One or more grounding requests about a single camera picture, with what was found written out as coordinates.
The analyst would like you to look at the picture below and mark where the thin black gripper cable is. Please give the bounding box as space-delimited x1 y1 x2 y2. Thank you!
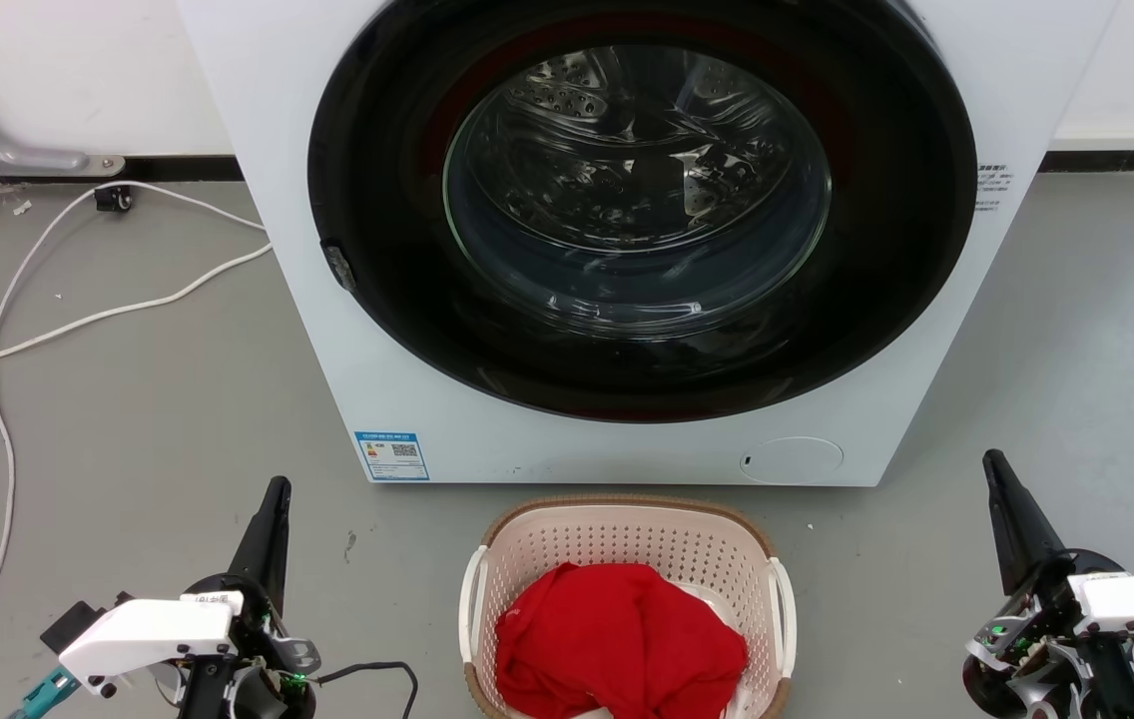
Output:
315 660 420 719

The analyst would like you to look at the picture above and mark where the blue energy label sticker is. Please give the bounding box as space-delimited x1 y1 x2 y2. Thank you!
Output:
354 430 430 483

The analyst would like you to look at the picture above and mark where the round white filter cover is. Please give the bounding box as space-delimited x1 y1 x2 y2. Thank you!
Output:
739 436 846 487

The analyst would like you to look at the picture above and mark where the beige perforated laundry basket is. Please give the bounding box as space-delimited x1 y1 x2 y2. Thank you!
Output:
458 494 799 719

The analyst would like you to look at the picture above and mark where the black baseboard strip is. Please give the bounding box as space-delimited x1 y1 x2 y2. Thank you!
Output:
0 154 246 185
1038 149 1134 174

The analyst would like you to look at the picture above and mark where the small printed text sticker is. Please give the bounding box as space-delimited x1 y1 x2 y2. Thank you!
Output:
974 163 1015 213

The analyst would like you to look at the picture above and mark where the white washing machine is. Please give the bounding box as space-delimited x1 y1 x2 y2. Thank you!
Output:
176 0 1122 488

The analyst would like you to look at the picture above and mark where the white power cable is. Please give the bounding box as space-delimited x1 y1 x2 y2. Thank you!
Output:
0 180 270 719
0 242 275 383

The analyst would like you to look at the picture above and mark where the black round washer door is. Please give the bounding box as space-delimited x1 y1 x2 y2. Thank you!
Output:
306 0 979 424

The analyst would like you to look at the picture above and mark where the red garment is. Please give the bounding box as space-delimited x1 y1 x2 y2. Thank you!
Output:
494 561 751 719

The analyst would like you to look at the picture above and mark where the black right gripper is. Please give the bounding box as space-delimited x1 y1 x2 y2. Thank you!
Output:
962 448 1128 719

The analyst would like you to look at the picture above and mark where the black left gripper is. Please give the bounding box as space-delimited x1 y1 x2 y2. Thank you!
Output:
182 476 321 719

